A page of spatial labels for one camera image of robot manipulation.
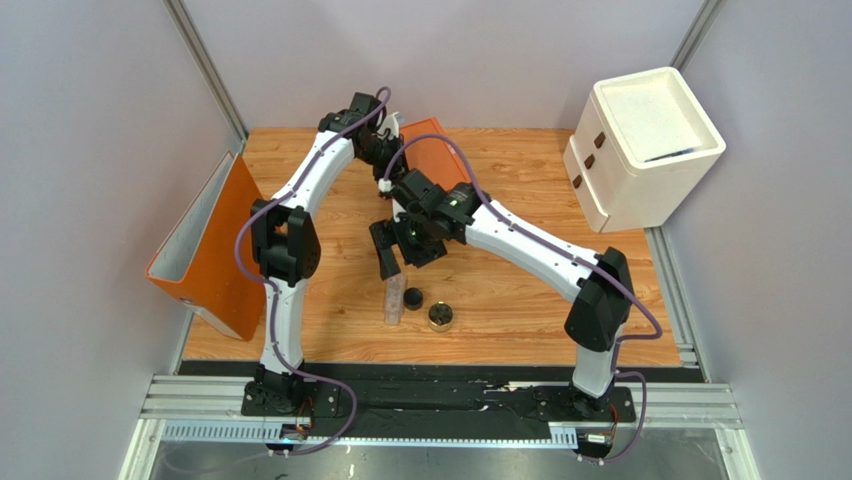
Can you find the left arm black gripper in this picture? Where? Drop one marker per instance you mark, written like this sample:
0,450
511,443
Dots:
397,142

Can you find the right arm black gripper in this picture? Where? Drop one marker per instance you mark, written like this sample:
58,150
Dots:
400,230

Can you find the clear plastic lipstick case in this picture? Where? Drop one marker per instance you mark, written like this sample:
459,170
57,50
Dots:
393,306

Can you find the orange drawer organizer box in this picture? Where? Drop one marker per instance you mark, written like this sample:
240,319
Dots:
437,160

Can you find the small black round jar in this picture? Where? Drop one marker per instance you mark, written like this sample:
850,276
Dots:
413,299

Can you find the gold lidded cream jar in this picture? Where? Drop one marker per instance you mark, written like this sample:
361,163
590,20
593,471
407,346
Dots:
440,317

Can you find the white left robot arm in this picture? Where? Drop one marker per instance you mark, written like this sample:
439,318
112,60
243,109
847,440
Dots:
287,250

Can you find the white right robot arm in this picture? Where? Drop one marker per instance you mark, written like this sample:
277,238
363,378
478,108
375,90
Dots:
597,286

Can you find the white foam drawer cabinet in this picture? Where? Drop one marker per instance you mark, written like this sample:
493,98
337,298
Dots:
642,144

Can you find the orange ring binder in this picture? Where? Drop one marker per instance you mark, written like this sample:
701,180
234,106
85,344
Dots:
196,264

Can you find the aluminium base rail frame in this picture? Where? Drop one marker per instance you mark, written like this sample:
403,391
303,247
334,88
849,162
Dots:
421,421

